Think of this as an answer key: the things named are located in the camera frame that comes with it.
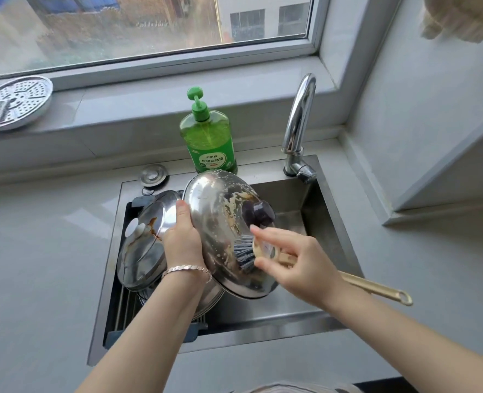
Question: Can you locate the chrome faucet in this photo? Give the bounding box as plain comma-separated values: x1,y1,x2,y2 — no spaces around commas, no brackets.
281,73,318,185

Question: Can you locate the dark sink drain rack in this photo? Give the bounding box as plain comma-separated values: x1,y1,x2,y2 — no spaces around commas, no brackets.
102,191,209,351

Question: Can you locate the perforated metal steamer plate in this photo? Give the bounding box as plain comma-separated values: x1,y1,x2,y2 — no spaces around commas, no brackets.
0,75,54,132

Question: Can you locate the stainless steel sink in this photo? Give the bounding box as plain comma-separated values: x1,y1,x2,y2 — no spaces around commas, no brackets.
87,154,365,367

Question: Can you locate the round metal sink hole cover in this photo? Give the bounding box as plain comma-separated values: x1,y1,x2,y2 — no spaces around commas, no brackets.
139,163,169,188

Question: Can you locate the person's left forearm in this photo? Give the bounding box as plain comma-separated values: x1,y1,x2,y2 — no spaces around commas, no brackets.
75,267,214,393

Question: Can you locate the steel pot lid white knob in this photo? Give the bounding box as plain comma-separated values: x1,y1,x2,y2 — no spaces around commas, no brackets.
116,190,185,292

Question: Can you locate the green dish soap bottle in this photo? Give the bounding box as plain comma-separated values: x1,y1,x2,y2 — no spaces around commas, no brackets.
179,87,238,175

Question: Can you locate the beige handled dish brush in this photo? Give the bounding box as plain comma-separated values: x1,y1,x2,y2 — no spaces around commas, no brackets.
233,235,413,307

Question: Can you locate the steel pot lid dark knob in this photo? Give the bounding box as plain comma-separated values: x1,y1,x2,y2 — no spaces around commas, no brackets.
182,169,281,300

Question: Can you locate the person's right hand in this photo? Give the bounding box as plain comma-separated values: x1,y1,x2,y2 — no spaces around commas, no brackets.
250,224,347,312

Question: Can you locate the cream hanging cloth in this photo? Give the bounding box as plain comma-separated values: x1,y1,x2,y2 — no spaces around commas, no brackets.
419,0,483,44

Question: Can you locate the silver chain bracelet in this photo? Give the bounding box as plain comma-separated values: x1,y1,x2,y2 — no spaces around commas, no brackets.
161,264,213,284

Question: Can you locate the person's left hand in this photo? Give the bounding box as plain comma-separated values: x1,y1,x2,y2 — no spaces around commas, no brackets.
161,200,206,277

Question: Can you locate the person's right forearm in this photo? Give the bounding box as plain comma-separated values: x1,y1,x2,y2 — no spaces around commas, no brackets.
325,281,483,393

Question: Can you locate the window with grey frame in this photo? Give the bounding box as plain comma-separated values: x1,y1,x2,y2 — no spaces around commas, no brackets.
0,0,333,94

